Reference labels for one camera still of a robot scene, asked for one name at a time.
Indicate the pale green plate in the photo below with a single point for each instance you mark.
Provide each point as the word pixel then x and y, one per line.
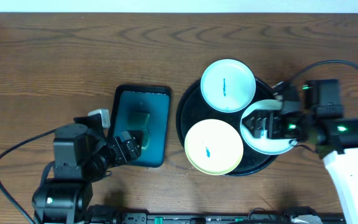
pixel 264 145

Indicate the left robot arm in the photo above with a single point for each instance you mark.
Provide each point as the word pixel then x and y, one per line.
pixel 83 156

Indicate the green yellow sponge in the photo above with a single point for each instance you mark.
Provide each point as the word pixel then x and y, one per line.
pixel 138 121

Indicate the black rectangular water tray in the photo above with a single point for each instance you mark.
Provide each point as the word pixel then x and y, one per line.
pixel 154 100

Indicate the white plate with blue stain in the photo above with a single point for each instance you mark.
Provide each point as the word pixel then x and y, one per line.
pixel 228 85

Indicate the round black tray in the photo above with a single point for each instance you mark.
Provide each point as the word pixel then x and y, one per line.
pixel 192 108

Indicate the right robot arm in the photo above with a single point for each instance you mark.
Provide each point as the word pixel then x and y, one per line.
pixel 335 139

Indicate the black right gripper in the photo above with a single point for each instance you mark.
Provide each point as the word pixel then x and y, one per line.
pixel 273 117

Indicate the yellow plate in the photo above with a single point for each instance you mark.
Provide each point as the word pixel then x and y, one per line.
pixel 213 147

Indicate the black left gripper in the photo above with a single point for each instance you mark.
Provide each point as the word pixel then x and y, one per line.
pixel 128 145

